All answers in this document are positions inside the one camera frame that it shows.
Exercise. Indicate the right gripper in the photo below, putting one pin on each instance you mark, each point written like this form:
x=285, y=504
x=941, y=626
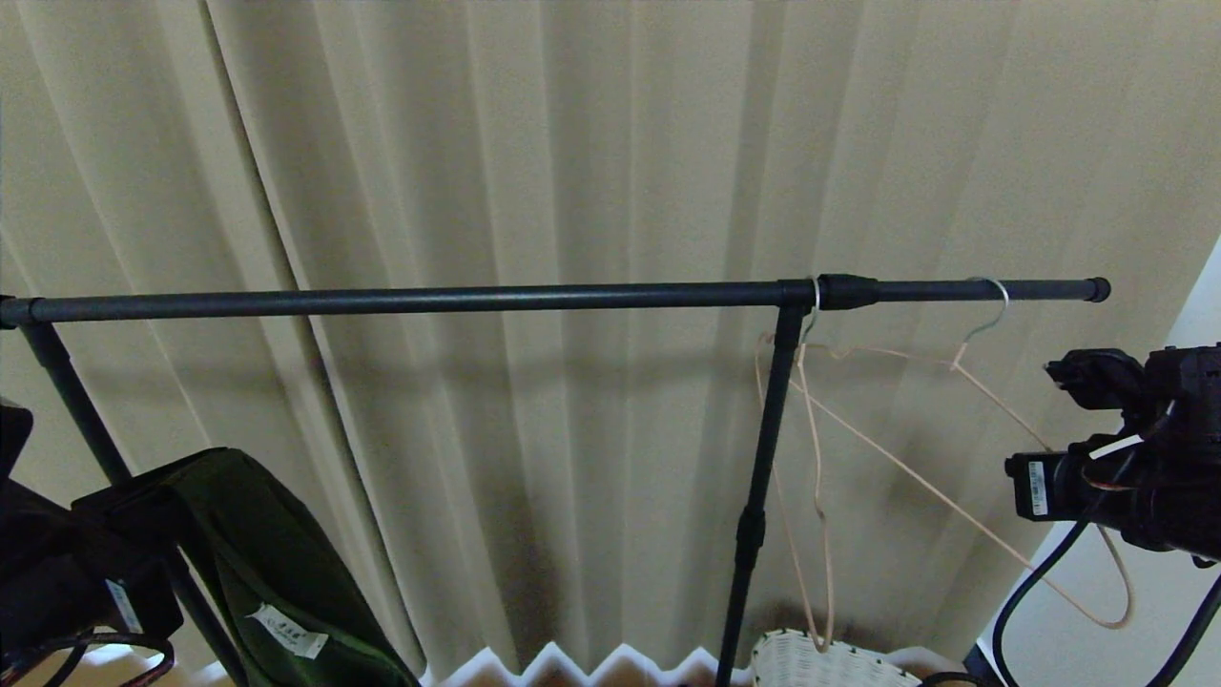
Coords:
x=1107, y=382

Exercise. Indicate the pink clothes hanger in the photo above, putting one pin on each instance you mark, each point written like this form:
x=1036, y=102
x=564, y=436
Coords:
x=817, y=477
x=906, y=465

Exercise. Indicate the green shirt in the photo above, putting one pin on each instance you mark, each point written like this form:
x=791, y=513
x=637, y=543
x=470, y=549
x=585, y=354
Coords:
x=277, y=553

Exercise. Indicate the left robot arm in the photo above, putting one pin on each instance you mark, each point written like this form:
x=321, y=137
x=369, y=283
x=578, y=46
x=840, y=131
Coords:
x=38, y=534

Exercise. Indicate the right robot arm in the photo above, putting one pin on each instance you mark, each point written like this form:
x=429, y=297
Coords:
x=1173, y=506

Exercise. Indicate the white laundry basket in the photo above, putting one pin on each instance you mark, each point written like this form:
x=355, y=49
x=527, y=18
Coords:
x=820, y=663

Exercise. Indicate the black clothes rack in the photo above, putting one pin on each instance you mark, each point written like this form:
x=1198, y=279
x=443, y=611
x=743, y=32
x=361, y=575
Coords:
x=477, y=298

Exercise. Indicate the beige curtain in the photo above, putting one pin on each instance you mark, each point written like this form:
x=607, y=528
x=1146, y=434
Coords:
x=572, y=143

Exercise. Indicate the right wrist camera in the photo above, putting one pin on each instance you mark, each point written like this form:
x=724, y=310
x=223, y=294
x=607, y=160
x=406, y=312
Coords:
x=1049, y=487

